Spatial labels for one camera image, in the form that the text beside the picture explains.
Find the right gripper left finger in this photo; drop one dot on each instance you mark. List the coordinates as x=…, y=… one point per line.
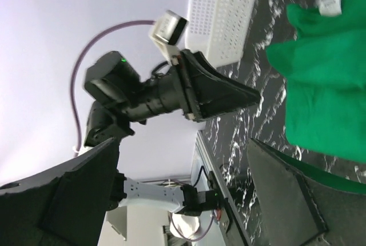
x=64, y=205

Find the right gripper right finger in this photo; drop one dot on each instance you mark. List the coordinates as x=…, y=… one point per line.
x=302, y=204

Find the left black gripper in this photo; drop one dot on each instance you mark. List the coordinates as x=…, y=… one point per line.
x=193, y=86

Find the green t shirt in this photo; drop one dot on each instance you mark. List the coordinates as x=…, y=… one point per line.
x=325, y=72

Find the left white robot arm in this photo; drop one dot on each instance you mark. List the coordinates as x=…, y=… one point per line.
x=121, y=98

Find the black marble pattern mat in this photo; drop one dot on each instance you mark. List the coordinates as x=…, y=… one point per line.
x=226, y=136

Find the white plastic basket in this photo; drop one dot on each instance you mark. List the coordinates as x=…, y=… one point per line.
x=218, y=28

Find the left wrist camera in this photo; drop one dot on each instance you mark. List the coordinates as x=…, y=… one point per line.
x=165, y=34

